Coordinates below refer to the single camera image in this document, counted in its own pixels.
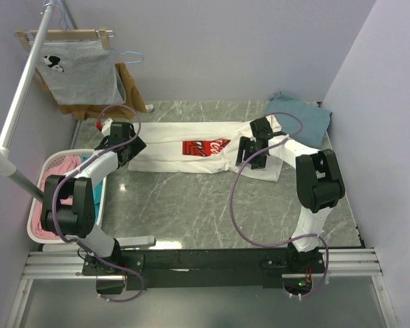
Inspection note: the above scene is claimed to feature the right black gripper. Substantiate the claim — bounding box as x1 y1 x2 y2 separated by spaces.
235 137 268 170

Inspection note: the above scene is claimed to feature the white coca-cola t-shirt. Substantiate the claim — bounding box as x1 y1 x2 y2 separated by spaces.
127 114 284 182

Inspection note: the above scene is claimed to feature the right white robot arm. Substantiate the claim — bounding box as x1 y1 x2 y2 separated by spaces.
236 117 345 273

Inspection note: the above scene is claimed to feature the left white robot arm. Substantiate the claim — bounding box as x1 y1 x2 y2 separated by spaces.
40 122 146 275

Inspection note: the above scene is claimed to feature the brown garment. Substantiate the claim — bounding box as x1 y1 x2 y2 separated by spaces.
36 63 146 120

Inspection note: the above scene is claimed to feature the teal garment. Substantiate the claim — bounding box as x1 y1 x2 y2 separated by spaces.
80 154 105 223

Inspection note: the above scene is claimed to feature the pink garment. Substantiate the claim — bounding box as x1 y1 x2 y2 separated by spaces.
29 154 82 243

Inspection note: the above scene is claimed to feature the grey panda t-shirt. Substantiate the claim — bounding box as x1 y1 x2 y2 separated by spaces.
36 40 126 105

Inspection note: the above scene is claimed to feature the folded blue t-shirt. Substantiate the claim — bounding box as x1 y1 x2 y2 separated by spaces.
265 92 332 149

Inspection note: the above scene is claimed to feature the white clothes rack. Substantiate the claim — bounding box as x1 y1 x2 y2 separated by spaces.
0 1 67 202

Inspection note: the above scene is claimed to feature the wooden clip hanger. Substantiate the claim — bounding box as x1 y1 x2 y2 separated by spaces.
14 29 115 51

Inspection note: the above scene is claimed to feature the white laundry basket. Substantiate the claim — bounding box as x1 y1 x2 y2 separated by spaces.
27 149 107 244

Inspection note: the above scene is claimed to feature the black base beam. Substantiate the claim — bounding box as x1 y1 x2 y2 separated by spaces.
81 247 329 295

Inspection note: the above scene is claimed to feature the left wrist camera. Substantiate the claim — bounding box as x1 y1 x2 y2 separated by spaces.
96 118 113 136

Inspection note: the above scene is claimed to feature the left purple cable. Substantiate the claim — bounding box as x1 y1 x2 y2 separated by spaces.
51 104 148 303

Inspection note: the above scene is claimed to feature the purple cable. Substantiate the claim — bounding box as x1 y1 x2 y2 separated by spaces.
229 111 329 299
51 104 148 303

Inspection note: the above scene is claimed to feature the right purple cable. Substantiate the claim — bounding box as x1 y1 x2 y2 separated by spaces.
229 111 329 299

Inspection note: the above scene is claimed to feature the blue wire hanger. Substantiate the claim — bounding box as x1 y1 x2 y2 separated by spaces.
44 0 145 66

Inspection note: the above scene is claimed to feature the aluminium rail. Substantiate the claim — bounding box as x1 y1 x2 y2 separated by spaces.
21 249 383 280

